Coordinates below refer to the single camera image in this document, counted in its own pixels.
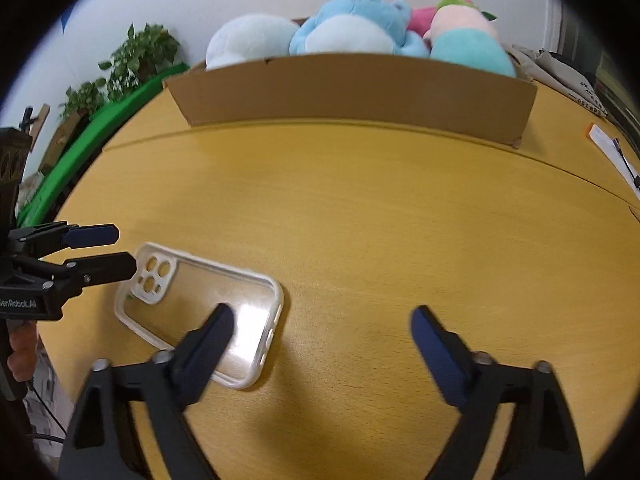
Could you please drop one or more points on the small green potted plant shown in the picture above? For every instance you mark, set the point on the small green potted plant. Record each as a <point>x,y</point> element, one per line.
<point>82,97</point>

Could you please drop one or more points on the green hoop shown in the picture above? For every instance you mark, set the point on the green hoop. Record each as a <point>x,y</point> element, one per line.
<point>100,125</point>

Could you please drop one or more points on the brown cardboard box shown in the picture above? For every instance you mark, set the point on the brown cardboard box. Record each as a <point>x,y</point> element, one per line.
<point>350,90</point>

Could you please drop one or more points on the brown cardboard carton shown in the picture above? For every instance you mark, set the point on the brown cardboard carton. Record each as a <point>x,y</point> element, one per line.
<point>57,142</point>

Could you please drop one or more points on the grey cloth bag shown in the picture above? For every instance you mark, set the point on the grey cloth bag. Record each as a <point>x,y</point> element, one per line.
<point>560,75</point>

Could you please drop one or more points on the white panda plush toy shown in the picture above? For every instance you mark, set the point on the white panda plush toy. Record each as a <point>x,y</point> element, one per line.
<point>250,35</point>

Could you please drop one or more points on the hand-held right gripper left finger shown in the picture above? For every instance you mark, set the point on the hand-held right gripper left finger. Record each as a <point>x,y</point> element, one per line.
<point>205,355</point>

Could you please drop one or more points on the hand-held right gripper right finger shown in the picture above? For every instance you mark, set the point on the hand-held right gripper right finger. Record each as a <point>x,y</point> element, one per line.
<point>440,355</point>

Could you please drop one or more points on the clear white phone case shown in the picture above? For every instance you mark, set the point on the clear white phone case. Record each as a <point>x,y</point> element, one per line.
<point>150,280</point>

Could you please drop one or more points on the person's left hand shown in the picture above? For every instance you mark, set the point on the person's left hand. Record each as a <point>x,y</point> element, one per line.
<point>21,355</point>

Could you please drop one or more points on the pink plush toy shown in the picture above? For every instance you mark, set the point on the pink plush toy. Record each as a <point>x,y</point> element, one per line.
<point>465,45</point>

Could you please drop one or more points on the black pen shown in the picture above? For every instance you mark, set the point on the black pen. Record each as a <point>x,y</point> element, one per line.
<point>629,165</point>

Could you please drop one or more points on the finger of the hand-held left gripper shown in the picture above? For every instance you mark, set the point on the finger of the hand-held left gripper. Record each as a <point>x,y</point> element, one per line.
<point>100,267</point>
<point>90,235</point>

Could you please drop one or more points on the blue plush toy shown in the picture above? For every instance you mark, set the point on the blue plush toy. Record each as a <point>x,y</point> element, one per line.
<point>350,25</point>

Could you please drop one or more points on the white paper sheet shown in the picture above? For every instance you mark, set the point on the white paper sheet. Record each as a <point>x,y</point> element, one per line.
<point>607,147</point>

